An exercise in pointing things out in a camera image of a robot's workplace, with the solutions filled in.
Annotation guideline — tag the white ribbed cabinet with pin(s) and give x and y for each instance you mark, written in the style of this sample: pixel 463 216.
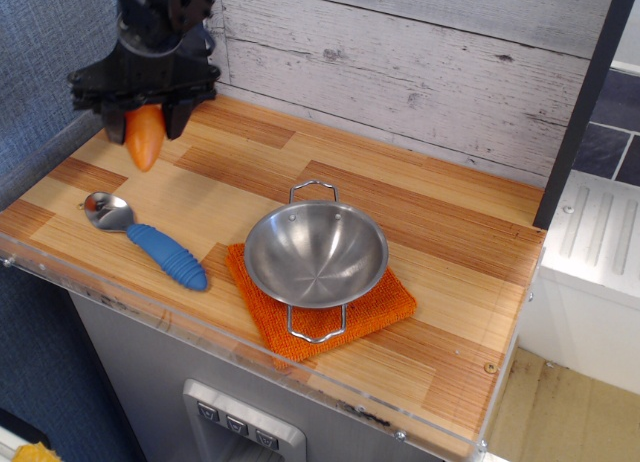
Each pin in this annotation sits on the white ribbed cabinet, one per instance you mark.
pixel 583 308

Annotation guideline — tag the clear acrylic table edge guard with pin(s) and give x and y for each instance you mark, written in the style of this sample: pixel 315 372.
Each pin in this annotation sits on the clear acrylic table edge guard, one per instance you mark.
pixel 421 389

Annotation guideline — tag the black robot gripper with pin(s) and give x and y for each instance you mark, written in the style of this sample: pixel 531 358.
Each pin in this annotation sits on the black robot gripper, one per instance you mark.
pixel 161 56

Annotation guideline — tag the grey control panel with buttons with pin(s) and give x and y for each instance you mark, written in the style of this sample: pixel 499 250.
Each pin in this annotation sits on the grey control panel with buttons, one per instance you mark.
pixel 240 424

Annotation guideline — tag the orange woven cloth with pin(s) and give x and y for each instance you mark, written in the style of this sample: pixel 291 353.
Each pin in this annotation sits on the orange woven cloth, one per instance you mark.
pixel 298 335

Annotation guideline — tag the blue handled metal spoon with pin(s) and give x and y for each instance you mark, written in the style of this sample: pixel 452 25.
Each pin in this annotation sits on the blue handled metal spoon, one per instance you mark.
pixel 110 213

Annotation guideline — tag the steel bowl with handles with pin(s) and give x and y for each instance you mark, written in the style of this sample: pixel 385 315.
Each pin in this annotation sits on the steel bowl with handles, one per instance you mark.
pixel 316 251

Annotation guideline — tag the dark vertical post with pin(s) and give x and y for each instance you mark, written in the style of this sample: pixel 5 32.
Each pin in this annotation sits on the dark vertical post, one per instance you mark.
pixel 605 49

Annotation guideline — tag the yellow object at corner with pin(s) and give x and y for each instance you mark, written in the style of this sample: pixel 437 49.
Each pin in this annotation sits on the yellow object at corner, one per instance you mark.
pixel 35 453

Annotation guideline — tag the orange toy carrot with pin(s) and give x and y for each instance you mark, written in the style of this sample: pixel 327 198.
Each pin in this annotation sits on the orange toy carrot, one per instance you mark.
pixel 145 133

